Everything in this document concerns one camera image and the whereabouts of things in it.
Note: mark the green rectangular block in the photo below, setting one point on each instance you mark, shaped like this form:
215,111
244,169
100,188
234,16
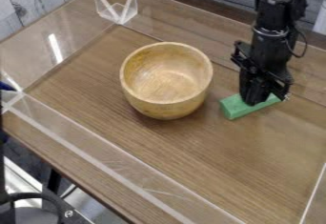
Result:
234,108

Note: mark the white object at right edge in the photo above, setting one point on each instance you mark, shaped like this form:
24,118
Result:
319,24

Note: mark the blue object behind acrylic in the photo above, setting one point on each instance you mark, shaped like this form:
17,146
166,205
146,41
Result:
5,87

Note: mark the black table leg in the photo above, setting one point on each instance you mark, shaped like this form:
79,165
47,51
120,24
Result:
53,181

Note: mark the clear acrylic enclosure wall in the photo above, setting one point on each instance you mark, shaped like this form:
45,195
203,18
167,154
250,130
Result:
200,170

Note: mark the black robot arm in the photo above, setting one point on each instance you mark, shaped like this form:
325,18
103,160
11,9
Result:
278,15

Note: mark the black metal bracket with screw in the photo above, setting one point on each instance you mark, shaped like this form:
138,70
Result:
71,216

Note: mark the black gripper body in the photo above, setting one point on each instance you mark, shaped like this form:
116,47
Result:
263,58

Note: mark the light wooden bowl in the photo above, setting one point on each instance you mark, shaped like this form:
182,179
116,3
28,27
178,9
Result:
164,79

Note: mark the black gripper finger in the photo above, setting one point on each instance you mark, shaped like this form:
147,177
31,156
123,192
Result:
261,90
246,87

